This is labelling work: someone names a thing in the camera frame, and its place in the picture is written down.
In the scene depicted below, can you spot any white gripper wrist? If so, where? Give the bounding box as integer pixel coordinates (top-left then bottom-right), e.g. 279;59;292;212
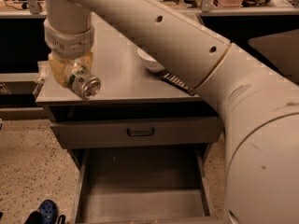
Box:
44;20;94;88

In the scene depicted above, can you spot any green 7up can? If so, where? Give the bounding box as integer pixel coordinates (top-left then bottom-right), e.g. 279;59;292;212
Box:
68;63;101;100

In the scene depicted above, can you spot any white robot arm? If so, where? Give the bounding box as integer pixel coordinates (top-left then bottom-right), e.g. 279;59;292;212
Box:
45;0;299;224

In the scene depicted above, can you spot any grey metal drawer cabinet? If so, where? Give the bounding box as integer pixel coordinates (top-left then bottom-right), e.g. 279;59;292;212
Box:
32;12;225;224

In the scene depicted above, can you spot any closed grey top drawer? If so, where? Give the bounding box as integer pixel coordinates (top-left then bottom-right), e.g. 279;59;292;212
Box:
50;117;223;149

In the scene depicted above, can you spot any open grey middle drawer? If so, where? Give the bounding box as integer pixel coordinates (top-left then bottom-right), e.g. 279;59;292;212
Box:
70;145;220;224

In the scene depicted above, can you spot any white ceramic bowl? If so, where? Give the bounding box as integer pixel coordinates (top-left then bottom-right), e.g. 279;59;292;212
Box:
137;48;164;73

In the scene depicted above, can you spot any dark striped snack packet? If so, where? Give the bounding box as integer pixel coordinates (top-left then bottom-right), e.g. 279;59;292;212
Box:
159;70;195;96

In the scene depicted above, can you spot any blue croc shoe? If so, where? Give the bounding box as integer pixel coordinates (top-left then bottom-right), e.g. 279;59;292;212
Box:
37;200;58;224

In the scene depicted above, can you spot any dark side table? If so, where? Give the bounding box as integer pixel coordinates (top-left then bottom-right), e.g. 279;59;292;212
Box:
249;29;299;83

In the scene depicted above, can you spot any black drawer handle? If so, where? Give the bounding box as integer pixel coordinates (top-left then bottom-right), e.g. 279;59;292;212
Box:
126;128;155;137

